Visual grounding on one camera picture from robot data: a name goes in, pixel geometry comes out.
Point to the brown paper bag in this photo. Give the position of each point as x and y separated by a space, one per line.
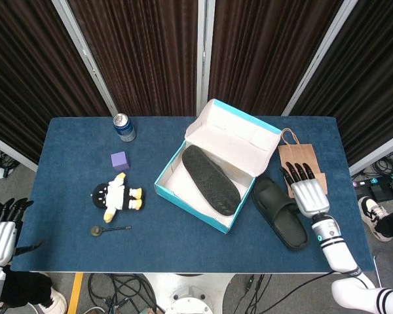
298 153

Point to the blue table cloth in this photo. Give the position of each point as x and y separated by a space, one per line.
134 255

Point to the black spoon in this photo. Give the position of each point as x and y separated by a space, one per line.
96 231

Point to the blue soda can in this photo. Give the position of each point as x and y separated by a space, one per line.
124 129

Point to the white black sneaker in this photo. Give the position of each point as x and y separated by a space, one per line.
370 209

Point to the black rubber slipper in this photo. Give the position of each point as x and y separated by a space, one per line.
278 212
211 180

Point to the purple cube block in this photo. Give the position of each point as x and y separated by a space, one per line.
119 161

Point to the grey metal frame post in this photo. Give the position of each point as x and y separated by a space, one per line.
318 57
204 49
86 59

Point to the black trousers of bystander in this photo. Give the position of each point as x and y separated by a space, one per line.
23 289

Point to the dark brown curtain panel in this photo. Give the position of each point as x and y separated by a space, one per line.
26 65
262 55
144 59
373 72

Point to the black white penguin plush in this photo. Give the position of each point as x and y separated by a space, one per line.
116 196

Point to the light blue shoe box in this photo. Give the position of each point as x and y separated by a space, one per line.
229 140

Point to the yellow floor tape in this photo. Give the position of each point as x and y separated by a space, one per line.
75 292

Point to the grey metal frame rail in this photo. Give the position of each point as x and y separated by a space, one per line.
376 153
11 152

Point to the black inline cable adapter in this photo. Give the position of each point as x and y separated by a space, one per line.
250 283

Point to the white power adapter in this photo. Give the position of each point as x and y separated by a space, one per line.
2 172

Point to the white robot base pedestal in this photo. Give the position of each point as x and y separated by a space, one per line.
190 294

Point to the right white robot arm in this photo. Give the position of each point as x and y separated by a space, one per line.
337 252

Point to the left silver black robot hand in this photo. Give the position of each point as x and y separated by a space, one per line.
0 242

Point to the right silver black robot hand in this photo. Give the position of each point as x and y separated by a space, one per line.
309 196

